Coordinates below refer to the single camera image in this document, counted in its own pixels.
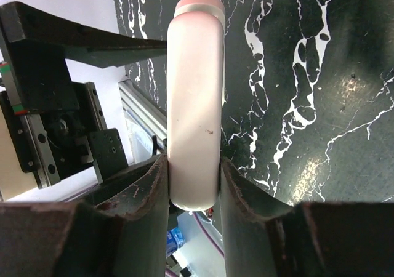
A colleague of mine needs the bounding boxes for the white stapler top cover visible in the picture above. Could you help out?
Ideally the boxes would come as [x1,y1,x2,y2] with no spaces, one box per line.
[166,0,225,211]

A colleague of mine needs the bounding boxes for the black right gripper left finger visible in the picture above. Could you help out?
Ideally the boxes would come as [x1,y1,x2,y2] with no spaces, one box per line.
[1,155,169,276]

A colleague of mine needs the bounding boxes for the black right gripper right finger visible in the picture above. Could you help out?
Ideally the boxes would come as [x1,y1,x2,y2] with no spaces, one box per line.
[220,158,393,276]

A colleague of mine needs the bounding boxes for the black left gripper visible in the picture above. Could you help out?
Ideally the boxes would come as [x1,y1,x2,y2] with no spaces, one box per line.
[1,1,167,188]

